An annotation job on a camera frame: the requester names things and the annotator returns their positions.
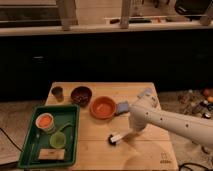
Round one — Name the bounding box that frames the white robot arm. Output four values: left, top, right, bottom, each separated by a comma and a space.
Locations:
129, 89, 213, 149

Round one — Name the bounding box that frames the orange ceramic bowl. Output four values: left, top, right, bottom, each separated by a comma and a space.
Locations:
90, 96, 117, 119

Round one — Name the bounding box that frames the dark brown bowl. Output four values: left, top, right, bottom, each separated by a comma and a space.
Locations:
71, 86, 92, 107

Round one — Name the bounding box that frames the blue sponge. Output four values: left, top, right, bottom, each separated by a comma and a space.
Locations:
116, 101, 129, 115

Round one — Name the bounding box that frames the small brown cup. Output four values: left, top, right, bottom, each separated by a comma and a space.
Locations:
51, 86, 64, 102

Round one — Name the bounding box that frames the green spoon in tray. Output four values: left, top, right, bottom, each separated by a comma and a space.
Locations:
55, 122, 73, 133

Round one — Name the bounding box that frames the orange filled white cup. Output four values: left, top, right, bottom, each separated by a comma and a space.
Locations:
35, 113, 55, 132

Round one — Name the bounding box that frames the green plastic cup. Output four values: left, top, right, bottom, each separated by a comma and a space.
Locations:
50, 132, 66, 149

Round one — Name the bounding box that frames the green plastic tray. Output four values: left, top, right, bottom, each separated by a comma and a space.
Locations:
18, 105, 80, 169

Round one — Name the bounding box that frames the clutter pile on floor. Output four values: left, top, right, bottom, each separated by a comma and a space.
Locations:
178, 88, 213, 119

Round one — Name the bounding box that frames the wooden block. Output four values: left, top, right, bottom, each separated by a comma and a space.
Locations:
38, 149, 65, 160

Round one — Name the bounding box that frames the black cable on floor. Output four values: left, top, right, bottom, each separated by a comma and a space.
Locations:
0, 127, 24, 153

